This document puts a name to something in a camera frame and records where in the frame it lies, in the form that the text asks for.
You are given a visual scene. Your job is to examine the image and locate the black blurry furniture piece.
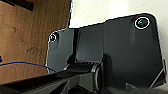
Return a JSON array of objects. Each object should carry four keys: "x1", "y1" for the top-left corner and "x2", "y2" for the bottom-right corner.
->
[{"x1": 1, "y1": 0, "x2": 35, "y2": 11}]

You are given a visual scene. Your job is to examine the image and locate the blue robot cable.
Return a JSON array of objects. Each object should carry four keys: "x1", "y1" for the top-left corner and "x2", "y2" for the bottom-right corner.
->
[{"x1": 0, "y1": 61, "x2": 56, "y2": 73}]

